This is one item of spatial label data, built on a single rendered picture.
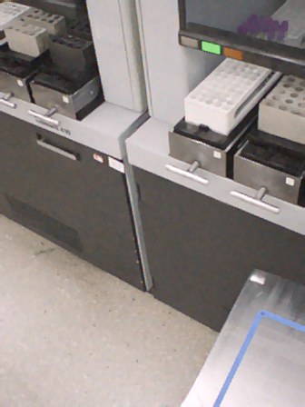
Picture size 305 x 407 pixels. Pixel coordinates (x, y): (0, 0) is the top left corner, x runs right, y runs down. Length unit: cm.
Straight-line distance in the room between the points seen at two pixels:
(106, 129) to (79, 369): 79
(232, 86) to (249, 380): 60
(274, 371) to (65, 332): 112
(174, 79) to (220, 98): 12
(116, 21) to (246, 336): 69
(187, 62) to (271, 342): 59
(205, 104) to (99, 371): 94
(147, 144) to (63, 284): 84
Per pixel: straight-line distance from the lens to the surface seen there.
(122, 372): 163
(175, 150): 108
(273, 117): 100
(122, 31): 113
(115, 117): 123
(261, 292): 77
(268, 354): 72
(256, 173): 99
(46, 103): 129
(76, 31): 131
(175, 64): 108
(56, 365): 169
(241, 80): 110
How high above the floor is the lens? 146
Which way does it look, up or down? 46 degrees down
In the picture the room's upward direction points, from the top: 8 degrees counter-clockwise
